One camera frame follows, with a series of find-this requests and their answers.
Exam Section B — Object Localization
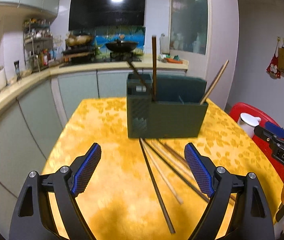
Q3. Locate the red hanging decoration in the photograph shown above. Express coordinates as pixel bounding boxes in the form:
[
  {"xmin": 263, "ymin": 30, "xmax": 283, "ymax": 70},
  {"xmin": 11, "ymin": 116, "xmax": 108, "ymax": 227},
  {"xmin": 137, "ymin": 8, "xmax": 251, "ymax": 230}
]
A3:
[{"xmin": 266, "ymin": 37, "xmax": 281, "ymax": 79}]

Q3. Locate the black range hood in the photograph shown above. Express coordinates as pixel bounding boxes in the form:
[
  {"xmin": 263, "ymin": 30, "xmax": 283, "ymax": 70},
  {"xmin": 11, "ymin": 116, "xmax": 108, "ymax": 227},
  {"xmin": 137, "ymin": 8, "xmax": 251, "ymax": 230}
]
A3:
[{"xmin": 69, "ymin": 0, "xmax": 146, "ymax": 31}]

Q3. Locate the white lidded jug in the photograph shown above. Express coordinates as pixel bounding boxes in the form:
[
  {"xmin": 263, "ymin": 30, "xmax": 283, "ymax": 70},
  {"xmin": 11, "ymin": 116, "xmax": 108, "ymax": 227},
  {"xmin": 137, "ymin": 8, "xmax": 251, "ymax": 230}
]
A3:
[{"xmin": 237, "ymin": 113, "xmax": 261, "ymax": 138}]

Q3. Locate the yellow floral tablecloth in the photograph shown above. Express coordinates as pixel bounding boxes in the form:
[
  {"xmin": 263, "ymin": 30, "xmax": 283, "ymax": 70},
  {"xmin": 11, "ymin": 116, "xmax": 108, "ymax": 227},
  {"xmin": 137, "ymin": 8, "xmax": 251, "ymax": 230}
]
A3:
[{"xmin": 43, "ymin": 98, "xmax": 283, "ymax": 239}]

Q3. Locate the brown wooden chopstick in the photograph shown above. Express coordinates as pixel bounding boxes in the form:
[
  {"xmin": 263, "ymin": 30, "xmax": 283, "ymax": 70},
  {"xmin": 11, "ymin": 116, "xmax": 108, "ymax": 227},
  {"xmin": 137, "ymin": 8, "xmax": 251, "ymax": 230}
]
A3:
[{"xmin": 142, "ymin": 139, "xmax": 209, "ymax": 203}]

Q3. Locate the black wok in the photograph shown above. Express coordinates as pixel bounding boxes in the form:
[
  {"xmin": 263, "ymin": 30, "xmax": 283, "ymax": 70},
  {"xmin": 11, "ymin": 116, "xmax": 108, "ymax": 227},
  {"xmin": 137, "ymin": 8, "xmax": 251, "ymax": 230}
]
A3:
[{"xmin": 105, "ymin": 40, "xmax": 138, "ymax": 53}]

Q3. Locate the pale bamboo chopstick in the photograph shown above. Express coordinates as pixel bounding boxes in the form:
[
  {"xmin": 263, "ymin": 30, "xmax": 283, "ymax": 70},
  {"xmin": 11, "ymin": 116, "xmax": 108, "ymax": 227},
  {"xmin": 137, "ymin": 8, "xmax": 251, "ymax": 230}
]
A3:
[
  {"xmin": 151, "ymin": 141, "xmax": 195, "ymax": 181},
  {"xmin": 141, "ymin": 142, "xmax": 183, "ymax": 205}
]

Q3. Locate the black textured chopstick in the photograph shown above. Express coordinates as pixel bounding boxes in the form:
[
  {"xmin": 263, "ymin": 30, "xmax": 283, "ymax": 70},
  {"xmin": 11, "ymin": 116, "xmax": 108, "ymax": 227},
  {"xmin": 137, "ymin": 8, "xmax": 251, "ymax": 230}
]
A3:
[{"xmin": 139, "ymin": 139, "xmax": 176, "ymax": 235}]

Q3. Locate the reddish brown chopstick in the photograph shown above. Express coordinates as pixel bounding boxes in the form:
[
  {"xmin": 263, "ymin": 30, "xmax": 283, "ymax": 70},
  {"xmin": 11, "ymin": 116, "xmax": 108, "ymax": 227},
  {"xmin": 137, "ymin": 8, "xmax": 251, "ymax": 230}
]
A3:
[{"xmin": 152, "ymin": 35, "xmax": 157, "ymax": 101}]

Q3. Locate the golden pan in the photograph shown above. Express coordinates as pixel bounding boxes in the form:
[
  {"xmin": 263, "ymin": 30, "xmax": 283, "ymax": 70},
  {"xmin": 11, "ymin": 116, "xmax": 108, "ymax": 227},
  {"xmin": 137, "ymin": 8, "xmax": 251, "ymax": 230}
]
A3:
[{"xmin": 65, "ymin": 34, "xmax": 94, "ymax": 47}]

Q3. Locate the white plastic bottle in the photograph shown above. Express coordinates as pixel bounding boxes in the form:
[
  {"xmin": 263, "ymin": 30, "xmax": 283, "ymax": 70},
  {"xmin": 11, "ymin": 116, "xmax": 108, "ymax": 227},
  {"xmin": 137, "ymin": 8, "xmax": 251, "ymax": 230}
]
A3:
[{"xmin": 159, "ymin": 33, "xmax": 170, "ymax": 54}]

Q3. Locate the dark brown chopstick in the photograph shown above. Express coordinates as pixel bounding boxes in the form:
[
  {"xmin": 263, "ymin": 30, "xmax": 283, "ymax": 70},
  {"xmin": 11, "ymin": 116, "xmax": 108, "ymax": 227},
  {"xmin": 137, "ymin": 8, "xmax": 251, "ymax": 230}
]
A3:
[{"xmin": 199, "ymin": 60, "xmax": 229, "ymax": 105}]

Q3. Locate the long brown chopstick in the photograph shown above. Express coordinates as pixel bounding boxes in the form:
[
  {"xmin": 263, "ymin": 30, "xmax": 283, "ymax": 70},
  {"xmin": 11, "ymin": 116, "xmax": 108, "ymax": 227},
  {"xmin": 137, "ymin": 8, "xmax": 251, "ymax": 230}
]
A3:
[{"xmin": 158, "ymin": 139, "xmax": 237, "ymax": 207}]

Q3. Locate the dark green utensil holder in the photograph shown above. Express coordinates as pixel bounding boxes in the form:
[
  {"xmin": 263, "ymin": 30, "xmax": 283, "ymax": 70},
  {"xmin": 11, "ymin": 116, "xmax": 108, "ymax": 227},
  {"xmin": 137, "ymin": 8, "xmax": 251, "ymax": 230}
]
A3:
[{"xmin": 127, "ymin": 73, "xmax": 208, "ymax": 139}]

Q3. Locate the red plastic chair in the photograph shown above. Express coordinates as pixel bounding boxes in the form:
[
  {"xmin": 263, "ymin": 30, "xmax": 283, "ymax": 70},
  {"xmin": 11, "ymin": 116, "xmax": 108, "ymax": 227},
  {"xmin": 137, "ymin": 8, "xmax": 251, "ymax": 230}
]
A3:
[{"xmin": 230, "ymin": 102, "xmax": 284, "ymax": 181}]

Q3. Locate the metal kitchen rack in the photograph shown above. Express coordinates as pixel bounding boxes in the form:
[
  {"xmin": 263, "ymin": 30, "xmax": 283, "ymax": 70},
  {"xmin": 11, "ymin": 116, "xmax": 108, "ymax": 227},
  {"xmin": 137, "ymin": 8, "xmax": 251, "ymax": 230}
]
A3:
[{"xmin": 23, "ymin": 18, "xmax": 54, "ymax": 73}]

